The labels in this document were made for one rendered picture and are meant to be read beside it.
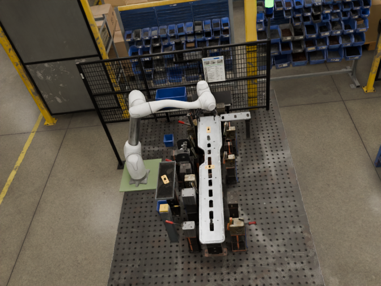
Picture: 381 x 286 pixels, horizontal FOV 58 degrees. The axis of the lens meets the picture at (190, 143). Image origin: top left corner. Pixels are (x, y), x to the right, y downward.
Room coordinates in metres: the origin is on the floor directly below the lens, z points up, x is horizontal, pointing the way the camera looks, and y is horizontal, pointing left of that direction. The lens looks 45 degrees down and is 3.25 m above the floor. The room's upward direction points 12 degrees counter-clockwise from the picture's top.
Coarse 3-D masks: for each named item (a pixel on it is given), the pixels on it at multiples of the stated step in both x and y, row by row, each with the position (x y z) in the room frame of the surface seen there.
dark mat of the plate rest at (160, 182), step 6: (168, 162) 1.95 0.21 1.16; (174, 162) 1.94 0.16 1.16; (162, 168) 1.90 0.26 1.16; (168, 168) 1.89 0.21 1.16; (174, 168) 1.87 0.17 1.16; (162, 174) 1.83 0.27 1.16; (168, 174) 1.82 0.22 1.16; (162, 180) 1.77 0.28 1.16; (168, 180) 1.76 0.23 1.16; (162, 186) 1.71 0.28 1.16; (168, 186) 1.70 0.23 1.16; (156, 192) 1.67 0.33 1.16; (162, 192) 1.65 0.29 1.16; (168, 192) 1.64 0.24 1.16; (156, 198) 1.61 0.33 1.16
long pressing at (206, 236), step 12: (204, 120) 2.55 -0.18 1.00; (216, 120) 2.52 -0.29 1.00; (204, 132) 2.39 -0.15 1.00; (216, 132) 2.35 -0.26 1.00; (204, 144) 2.23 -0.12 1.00; (216, 144) 2.20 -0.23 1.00; (216, 156) 2.06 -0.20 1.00; (204, 168) 1.95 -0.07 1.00; (216, 168) 1.92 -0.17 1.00; (204, 180) 1.82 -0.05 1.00; (216, 180) 1.79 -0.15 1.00; (204, 192) 1.70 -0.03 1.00; (216, 192) 1.67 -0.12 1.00; (204, 204) 1.58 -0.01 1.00; (216, 204) 1.56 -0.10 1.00; (204, 216) 1.48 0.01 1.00; (216, 216) 1.46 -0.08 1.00; (204, 228) 1.38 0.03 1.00; (216, 228) 1.36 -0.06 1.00; (204, 240) 1.28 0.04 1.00; (216, 240) 1.26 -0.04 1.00
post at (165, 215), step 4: (168, 208) 1.51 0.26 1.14; (160, 212) 1.49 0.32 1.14; (164, 212) 1.49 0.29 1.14; (168, 212) 1.48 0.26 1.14; (164, 216) 1.48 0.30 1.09; (168, 216) 1.48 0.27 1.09; (164, 220) 1.49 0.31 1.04; (168, 220) 1.48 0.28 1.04; (172, 220) 1.53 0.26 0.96; (164, 224) 1.49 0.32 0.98; (168, 224) 1.49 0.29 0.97; (172, 224) 1.50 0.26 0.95; (168, 228) 1.49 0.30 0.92; (172, 228) 1.49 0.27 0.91; (168, 232) 1.49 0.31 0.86; (172, 232) 1.49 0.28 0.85; (176, 232) 1.53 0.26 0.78; (168, 236) 1.50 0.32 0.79; (172, 236) 1.49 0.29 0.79; (176, 236) 1.50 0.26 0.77; (172, 240) 1.49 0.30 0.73; (176, 240) 1.49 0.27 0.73
